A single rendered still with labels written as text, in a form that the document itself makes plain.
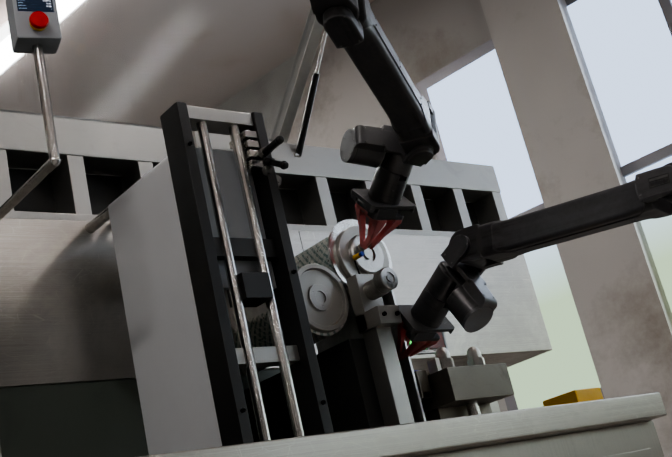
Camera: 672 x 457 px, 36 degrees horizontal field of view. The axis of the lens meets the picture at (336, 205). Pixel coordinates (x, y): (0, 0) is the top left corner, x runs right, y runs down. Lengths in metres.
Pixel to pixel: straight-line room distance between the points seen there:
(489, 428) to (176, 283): 0.55
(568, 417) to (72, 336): 0.85
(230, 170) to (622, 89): 2.42
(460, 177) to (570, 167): 1.17
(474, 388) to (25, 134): 0.94
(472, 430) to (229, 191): 0.51
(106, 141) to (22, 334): 0.45
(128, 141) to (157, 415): 0.61
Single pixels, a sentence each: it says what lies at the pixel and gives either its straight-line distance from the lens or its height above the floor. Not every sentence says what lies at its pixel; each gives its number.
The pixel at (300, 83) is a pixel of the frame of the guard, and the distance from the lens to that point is 2.34.
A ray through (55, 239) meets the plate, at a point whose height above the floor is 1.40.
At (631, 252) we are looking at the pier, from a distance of 3.70.
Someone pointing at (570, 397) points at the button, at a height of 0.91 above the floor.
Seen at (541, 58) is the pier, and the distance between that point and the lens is 3.98.
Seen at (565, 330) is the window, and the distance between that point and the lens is 3.88.
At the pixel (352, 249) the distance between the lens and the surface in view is 1.84.
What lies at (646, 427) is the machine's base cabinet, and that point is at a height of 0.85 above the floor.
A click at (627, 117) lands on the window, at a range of 3.83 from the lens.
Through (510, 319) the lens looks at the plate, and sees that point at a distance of 2.64.
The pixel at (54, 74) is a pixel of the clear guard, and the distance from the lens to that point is 2.07.
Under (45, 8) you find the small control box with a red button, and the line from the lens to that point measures 1.75.
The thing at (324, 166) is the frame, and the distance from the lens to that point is 2.40.
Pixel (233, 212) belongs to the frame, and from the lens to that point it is 1.60.
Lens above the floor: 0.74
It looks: 19 degrees up
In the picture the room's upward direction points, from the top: 14 degrees counter-clockwise
